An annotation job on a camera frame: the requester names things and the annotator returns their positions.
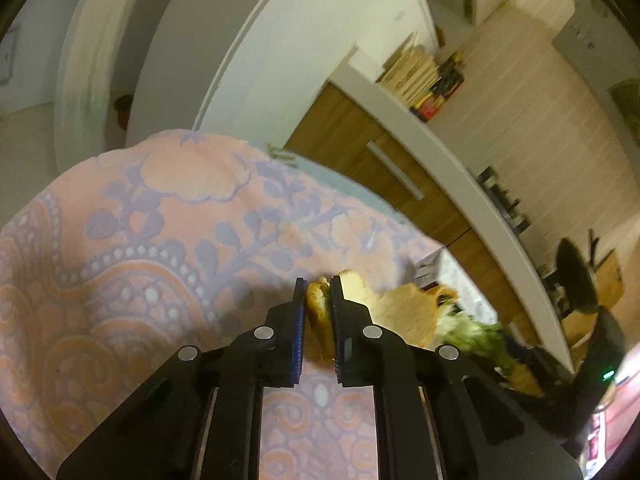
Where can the black gas stove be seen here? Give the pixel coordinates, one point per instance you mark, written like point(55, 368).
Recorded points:
point(508, 207)

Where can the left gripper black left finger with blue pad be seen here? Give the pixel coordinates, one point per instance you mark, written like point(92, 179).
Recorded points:
point(198, 416)

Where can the wooden kitchen cabinet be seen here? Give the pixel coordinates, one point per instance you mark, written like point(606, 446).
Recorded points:
point(335, 132)

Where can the black white carton box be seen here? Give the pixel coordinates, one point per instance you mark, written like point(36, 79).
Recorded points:
point(429, 271)

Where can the black frying pan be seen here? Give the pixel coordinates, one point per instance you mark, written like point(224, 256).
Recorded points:
point(576, 278)

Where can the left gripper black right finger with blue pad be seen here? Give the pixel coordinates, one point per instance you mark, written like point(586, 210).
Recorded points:
point(438, 415)

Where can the silver drawer handle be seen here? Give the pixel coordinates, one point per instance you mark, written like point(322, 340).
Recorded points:
point(395, 170)

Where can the white door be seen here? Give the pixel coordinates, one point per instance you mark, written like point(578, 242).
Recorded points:
point(252, 68)

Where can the green lettuce scrap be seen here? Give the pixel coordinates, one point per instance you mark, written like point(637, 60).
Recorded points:
point(454, 326)

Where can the red label sauce bottle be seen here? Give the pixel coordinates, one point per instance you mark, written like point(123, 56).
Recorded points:
point(450, 78)

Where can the beige plastic basket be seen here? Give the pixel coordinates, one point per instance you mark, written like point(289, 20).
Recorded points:
point(409, 72)

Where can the pink floral tablecloth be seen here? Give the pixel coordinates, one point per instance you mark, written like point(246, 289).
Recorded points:
point(186, 238)

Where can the torn bread piece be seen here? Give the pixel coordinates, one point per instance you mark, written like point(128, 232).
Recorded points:
point(406, 310)

